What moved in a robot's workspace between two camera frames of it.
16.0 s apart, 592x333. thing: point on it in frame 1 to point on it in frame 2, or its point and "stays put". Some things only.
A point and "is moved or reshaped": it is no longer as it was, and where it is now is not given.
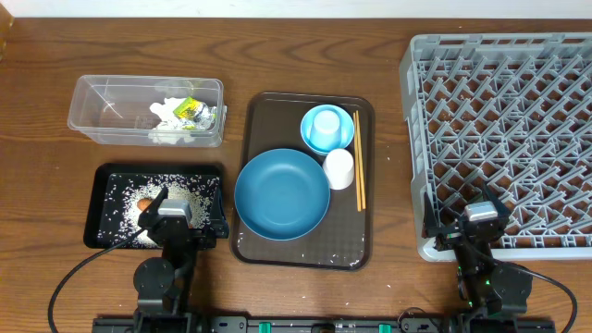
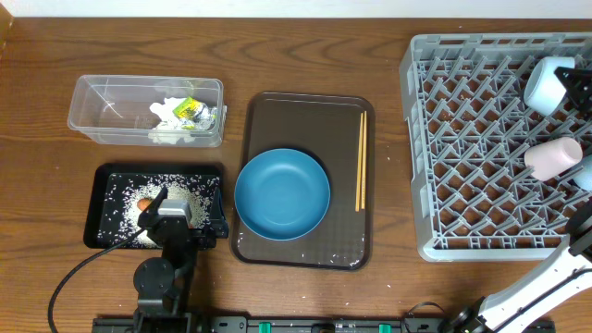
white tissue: (166, 113) stays put
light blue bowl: (326, 128) to (585, 180)
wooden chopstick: (356, 164) is moved or reshaped
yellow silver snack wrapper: (195, 115) stays put
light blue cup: (326, 130) to (542, 90)
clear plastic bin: (149, 110) stays put
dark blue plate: (282, 194) stays put
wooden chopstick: (360, 160) is moved or reshaped
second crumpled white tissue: (170, 139) stays put
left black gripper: (220, 228) stays put
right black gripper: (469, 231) to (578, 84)
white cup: (339, 166) to (548, 159)
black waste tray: (117, 194) stays put
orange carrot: (143, 203) stays put
